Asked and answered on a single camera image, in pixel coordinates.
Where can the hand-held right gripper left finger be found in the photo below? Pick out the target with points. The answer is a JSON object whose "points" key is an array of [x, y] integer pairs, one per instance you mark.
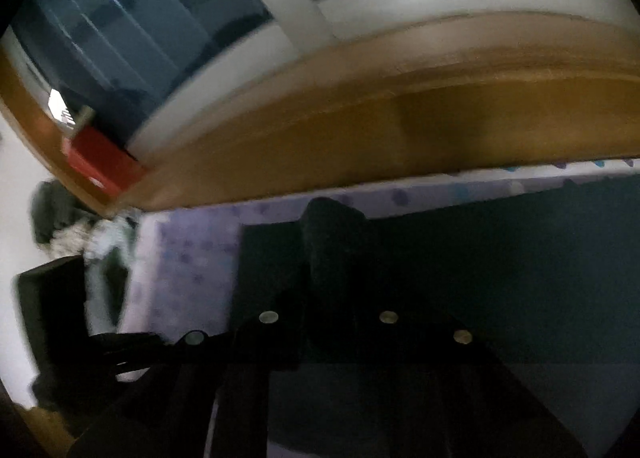
{"points": [[292, 338]]}

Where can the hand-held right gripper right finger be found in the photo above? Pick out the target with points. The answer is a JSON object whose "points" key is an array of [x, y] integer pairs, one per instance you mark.
{"points": [[365, 338]]}

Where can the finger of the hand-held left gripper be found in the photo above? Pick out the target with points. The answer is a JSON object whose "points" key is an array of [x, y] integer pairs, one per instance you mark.
{"points": [[130, 342], [132, 360]]}

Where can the dark teal garment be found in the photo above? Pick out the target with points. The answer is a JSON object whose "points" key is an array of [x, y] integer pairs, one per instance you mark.
{"points": [[500, 278]]}

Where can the white patterned cloth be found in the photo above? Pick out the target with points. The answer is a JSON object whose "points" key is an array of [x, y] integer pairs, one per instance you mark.
{"points": [[95, 238]]}

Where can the bed with purple dotted sheet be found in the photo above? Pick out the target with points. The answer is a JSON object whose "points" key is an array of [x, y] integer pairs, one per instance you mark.
{"points": [[190, 258]]}

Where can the dark grey jacket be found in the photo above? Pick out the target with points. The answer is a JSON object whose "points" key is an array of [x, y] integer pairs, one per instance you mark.
{"points": [[50, 210]]}

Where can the red box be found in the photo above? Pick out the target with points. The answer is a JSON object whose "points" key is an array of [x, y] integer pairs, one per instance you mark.
{"points": [[100, 158]]}

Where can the window with white frame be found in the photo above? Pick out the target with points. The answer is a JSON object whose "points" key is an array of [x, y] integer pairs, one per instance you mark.
{"points": [[150, 13]]}

